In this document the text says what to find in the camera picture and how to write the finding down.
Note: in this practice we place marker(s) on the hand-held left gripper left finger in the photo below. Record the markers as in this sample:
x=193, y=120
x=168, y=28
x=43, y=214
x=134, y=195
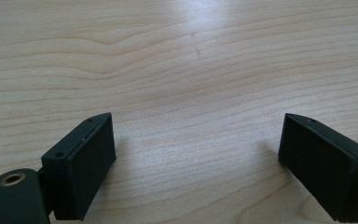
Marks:
x=84, y=165

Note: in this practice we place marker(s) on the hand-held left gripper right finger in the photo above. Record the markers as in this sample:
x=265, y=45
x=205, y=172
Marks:
x=323, y=168

